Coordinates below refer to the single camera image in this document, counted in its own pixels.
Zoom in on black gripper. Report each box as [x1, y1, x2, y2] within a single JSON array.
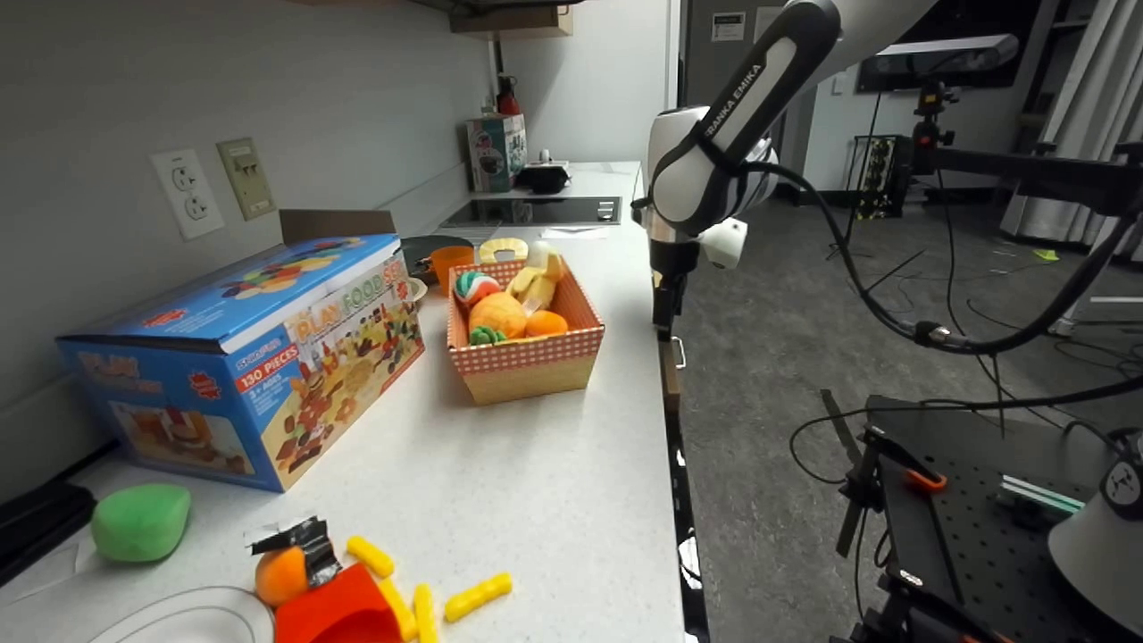
[[651, 235, 699, 343]]

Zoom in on small orange toy fruit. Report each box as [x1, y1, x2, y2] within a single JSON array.
[[521, 307, 572, 340]]

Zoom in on yellow toy banana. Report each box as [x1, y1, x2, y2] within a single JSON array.
[[509, 259, 564, 315]]

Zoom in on black cooktop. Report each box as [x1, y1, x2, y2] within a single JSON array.
[[439, 194, 624, 229]]

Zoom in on red checkered toy basket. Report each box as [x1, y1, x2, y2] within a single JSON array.
[[443, 254, 608, 408]]

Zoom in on black pot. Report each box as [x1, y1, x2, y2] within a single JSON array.
[[514, 157, 572, 195]]

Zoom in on toy watermelon slice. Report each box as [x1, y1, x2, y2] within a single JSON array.
[[454, 266, 509, 315]]

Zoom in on orange plastic cup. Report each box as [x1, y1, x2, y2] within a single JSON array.
[[426, 244, 480, 295]]

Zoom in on black power strip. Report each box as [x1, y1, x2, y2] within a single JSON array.
[[849, 131, 907, 218]]

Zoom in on red fire extinguisher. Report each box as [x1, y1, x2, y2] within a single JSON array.
[[493, 75, 528, 116]]

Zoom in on dark grey round plate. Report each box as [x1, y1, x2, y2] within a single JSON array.
[[398, 231, 480, 281]]

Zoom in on orange black clamp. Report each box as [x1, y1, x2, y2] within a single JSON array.
[[898, 462, 954, 497]]

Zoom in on yellow toy fry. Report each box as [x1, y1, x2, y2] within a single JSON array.
[[439, 566, 518, 625], [342, 531, 401, 582], [407, 582, 443, 643]]

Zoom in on black perforated robot table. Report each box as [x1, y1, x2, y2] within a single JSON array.
[[861, 390, 1143, 643]]

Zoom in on blue toy food box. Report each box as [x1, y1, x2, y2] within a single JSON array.
[[55, 231, 428, 494]]

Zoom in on grey curtain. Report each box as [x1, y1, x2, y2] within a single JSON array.
[[997, 0, 1143, 259]]

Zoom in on red toy fries carton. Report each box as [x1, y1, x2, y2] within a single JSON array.
[[249, 514, 407, 643]]

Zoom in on orange toy ball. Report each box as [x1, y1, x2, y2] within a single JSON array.
[[253, 547, 311, 609]]

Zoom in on green toy lump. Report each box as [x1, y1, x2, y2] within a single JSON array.
[[89, 478, 197, 566]]

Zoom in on white round plastic dish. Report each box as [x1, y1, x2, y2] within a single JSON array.
[[87, 582, 280, 643]]

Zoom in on black stereo camera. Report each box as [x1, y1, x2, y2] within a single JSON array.
[[854, 31, 1024, 95]]

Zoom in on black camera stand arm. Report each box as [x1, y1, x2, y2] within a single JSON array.
[[907, 81, 1143, 218]]

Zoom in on beige wall switch plate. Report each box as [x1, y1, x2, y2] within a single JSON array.
[[216, 131, 280, 220]]

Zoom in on white wall outlet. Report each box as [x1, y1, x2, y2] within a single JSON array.
[[149, 146, 228, 244]]

